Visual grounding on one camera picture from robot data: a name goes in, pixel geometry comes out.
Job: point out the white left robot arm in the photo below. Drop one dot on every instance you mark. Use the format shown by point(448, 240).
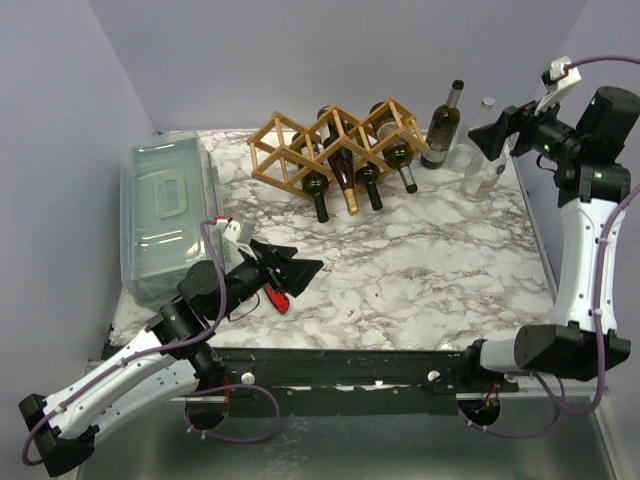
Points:
point(64, 427)

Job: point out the green wine bottle brown label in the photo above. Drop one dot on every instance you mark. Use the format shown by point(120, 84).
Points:
point(443, 126)

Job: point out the aluminium extrusion rail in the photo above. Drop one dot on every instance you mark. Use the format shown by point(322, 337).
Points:
point(94, 368)

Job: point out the green bottle silver foil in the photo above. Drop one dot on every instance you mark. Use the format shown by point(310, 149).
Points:
point(397, 155)

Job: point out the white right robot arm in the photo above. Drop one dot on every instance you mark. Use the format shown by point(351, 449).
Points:
point(580, 341)

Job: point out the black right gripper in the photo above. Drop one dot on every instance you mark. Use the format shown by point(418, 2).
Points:
point(513, 126)

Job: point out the clear tall bottle blue label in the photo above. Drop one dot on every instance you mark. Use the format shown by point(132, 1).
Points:
point(482, 175)

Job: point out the clear plastic storage box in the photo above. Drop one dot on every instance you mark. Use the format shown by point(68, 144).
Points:
point(168, 186)

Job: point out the dark bottle black neck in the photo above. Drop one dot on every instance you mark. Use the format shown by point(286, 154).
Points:
point(316, 185)
point(368, 176)

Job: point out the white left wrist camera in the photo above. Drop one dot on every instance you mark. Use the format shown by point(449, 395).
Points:
point(239, 232)

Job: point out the wooden wine rack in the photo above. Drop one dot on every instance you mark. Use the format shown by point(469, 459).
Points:
point(284, 150)

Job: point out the clear squat glass bottle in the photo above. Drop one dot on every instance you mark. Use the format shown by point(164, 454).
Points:
point(462, 148)

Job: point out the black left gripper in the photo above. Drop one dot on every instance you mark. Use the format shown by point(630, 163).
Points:
point(295, 273)

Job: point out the red black utility knife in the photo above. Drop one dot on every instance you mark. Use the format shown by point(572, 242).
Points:
point(279, 300)

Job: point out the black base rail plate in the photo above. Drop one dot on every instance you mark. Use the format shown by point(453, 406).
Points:
point(247, 382)

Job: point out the red bottle gold foil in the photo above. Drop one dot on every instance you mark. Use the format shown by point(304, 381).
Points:
point(341, 163)

